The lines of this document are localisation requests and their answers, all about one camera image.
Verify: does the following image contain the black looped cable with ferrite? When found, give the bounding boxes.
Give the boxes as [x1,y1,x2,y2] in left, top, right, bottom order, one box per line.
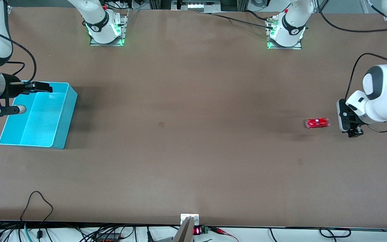
[19,191,53,240]

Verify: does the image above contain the red clip lead wires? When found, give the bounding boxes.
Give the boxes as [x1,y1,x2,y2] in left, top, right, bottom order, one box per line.
[210,227,239,242]

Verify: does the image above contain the white LED light fixture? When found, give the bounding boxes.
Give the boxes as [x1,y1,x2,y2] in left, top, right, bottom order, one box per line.
[187,2,221,10]

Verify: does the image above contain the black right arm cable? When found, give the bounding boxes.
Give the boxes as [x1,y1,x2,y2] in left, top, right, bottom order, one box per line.
[0,26,37,83]

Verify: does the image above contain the red beetle toy car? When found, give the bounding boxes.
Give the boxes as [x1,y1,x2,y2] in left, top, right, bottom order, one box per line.
[304,118,331,129]

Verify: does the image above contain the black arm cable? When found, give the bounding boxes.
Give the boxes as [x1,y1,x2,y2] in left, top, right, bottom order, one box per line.
[0,26,37,83]
[314,0,387,132]

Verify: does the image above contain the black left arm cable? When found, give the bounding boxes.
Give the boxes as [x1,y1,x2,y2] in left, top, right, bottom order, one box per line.
[314,0,387,132]

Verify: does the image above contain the grey metal bar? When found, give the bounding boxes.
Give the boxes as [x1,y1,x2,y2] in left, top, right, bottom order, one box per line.
[173,216,194,242]

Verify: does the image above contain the small metal bracket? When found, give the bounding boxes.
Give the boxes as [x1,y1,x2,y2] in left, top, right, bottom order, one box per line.
[180,214,200,226]

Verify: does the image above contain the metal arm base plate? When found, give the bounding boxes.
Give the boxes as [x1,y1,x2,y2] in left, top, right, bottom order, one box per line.
[90,10,128,46]
[267,15,302,50]

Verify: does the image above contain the orange power strip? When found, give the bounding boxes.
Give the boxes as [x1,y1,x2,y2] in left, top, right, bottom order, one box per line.
[94,234,120,242]

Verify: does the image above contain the black cable on table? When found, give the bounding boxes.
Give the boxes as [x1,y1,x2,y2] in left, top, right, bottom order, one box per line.
[202,12,274,29]
[246,10,270,21]

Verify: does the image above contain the blue plastic box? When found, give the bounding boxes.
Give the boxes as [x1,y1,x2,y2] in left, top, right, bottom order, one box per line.
[0,81,78,150]

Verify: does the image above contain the black coiled cable loop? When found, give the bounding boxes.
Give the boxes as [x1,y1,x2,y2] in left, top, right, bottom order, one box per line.
[319,228,352,238]

